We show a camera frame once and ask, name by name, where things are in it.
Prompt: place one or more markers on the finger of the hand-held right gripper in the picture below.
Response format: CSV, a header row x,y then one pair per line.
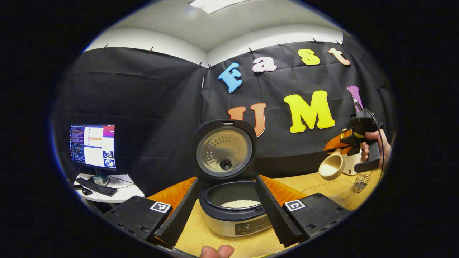
x,y
339,141

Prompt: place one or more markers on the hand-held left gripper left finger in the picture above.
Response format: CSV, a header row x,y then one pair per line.
x,y
179,211

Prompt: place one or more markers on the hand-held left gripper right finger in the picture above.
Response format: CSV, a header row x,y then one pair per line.
x,y
272,211

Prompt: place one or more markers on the wooden spoon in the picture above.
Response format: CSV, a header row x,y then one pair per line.
x,y
339,156

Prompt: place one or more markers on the white rice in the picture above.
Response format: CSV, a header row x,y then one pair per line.
x,y
240,204

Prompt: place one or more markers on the black and silver rice cooker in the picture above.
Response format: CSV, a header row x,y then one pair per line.
x,y
224,150

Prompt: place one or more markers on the white toaster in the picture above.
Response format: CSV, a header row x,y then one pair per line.
x,y
349,166

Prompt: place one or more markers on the white round side desk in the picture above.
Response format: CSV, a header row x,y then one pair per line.
x,y
125,191

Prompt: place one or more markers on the black keyboard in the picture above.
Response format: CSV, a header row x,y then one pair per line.
x,y
96,187

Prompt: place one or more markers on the black computer mouse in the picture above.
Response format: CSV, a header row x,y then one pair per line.
x,y
87,191

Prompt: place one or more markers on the computer monitor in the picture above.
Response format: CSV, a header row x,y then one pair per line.
x,y
93,147

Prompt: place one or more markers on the black backdrop cloth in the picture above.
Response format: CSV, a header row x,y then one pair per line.
x,y
143,100

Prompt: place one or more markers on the ceiling light panel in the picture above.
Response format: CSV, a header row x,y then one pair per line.
x,y
218,4

